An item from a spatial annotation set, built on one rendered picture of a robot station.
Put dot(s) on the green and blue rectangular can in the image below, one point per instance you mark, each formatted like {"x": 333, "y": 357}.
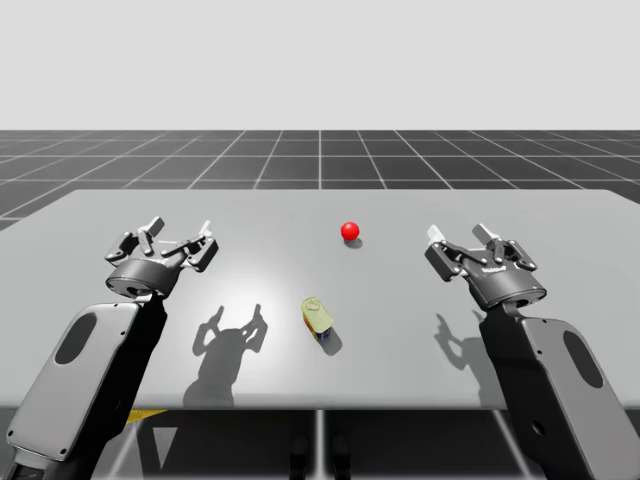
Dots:
{"x": 316, "y": 316}

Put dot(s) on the small round ball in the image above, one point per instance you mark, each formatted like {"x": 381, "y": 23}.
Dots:
{"x": 350, "y": 230}

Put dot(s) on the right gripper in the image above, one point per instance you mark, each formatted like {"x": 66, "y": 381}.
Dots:
{"x": 505, "y": 285}

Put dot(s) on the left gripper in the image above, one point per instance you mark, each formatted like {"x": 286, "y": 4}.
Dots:
{"x": 145, "y": 277}

